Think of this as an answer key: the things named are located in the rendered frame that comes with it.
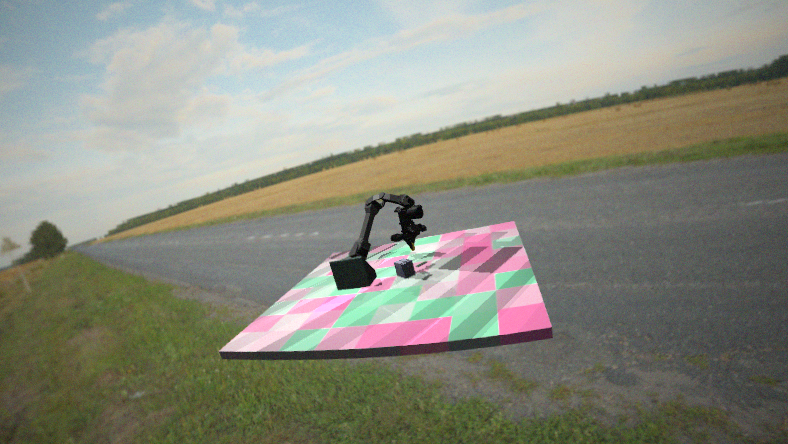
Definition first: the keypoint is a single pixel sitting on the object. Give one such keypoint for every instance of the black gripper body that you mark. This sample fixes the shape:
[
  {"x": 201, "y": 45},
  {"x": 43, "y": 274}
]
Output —
[{"x": 398, "y": 237}]

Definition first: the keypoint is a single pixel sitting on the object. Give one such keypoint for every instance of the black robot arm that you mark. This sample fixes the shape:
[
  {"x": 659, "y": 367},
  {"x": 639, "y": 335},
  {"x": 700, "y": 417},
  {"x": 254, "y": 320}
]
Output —
[{"x": 361, "y": 246}]

